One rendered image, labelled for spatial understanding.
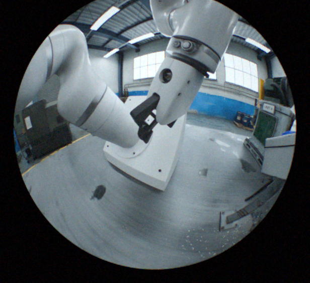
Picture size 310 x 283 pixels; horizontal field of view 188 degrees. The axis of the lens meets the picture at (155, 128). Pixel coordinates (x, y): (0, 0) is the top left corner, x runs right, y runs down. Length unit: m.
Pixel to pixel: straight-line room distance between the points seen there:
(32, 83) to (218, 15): 0.25
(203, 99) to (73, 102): 5.41
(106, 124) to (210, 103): 5.42
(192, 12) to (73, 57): 0.21
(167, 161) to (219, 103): 5.45
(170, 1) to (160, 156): 0.39
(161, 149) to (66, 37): 0.36
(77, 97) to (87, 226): 0.33
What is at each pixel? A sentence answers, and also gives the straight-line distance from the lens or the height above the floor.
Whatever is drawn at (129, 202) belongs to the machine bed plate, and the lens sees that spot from 0.30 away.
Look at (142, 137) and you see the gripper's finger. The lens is 0.17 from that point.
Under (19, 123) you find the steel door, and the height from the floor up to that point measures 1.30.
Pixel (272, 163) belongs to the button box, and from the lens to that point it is 0.15.
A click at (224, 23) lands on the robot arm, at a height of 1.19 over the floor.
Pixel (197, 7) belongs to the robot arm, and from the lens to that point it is 0.16.
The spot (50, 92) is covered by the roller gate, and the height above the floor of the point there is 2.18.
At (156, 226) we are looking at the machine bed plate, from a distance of 0.28.
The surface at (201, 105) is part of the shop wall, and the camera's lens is 5.44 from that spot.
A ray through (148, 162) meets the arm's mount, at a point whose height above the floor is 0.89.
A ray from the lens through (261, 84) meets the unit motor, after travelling 0.88.
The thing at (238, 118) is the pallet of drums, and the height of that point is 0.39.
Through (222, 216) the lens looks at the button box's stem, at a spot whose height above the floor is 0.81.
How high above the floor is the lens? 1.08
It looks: 23 degrees down
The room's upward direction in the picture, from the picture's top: straight up
